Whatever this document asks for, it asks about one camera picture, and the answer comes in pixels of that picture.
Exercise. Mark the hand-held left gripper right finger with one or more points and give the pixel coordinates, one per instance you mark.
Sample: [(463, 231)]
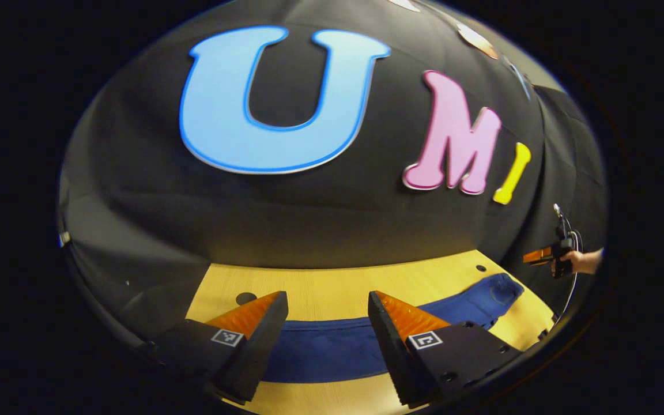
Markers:
[(389, 346)]

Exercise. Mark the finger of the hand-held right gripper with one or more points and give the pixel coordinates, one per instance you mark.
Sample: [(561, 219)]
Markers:
[(539, 256)]

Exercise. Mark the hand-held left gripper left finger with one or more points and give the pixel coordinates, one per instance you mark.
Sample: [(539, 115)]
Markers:
[(263, 346)]

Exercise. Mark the blue denim jeans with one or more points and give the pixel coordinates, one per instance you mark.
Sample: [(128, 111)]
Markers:
[(332, 351)]

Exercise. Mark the black backdrop cloth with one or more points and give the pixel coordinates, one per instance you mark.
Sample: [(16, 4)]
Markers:
[(286, 213)]

